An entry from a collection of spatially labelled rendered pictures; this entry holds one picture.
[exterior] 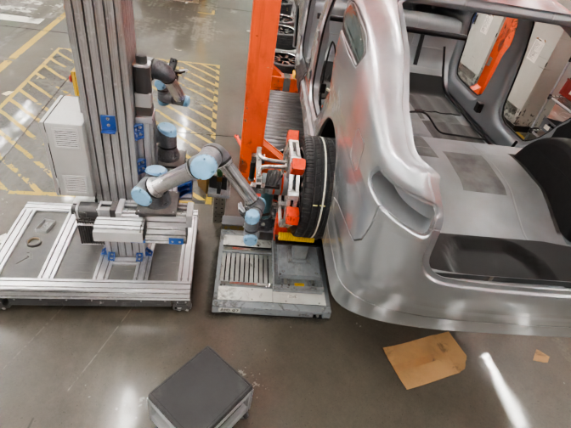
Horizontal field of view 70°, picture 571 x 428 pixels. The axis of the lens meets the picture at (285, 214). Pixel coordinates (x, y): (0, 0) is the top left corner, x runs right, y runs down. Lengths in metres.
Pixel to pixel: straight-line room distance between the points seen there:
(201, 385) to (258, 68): 1.89
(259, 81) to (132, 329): 1.80
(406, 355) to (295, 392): 0.83
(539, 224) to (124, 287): 2.65
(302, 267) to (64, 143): 1.70
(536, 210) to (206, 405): 2.30
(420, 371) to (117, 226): 2.10
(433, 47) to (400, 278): 3.72
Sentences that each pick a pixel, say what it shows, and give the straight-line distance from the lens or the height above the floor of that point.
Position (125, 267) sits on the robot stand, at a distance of 2.98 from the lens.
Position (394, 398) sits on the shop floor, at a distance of 2.85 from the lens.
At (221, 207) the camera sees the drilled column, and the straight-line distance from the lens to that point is 3.50.
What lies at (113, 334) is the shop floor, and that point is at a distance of 2.91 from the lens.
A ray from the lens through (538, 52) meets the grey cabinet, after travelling 7.02.
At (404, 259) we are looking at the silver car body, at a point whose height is 1.26.
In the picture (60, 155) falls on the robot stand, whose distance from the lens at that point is 2.56.
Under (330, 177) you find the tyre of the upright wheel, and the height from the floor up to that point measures 1.08.
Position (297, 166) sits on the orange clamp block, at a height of 1.13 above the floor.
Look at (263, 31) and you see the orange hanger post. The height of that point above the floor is 1.65.
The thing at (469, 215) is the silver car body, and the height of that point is 0.95.
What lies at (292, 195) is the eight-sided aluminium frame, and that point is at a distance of 2.38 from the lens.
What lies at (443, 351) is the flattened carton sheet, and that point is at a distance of 3.20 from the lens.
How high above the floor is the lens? 2.34
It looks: 38 degrees down
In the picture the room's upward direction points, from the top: 11 degrees clockwise
